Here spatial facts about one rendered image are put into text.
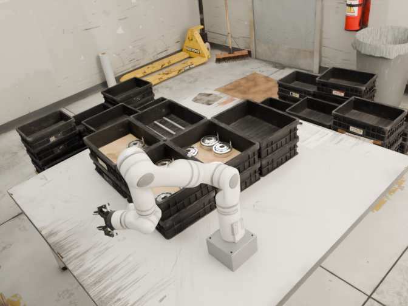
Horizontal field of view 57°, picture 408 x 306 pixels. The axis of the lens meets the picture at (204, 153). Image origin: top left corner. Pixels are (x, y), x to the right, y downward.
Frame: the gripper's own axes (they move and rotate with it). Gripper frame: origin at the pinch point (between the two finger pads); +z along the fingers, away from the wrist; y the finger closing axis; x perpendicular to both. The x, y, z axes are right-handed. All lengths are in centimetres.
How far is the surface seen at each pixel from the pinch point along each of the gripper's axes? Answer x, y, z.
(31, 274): 19, 44, 127
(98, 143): 44, -31, 49
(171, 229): 25.7, 13.8, -13.1
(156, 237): 24.1, 17.3, -3.5
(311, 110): 214, -16, -7
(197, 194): 38.3, 2.3, -21.6
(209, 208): 47, 12, -19
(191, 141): 69, -20, 2
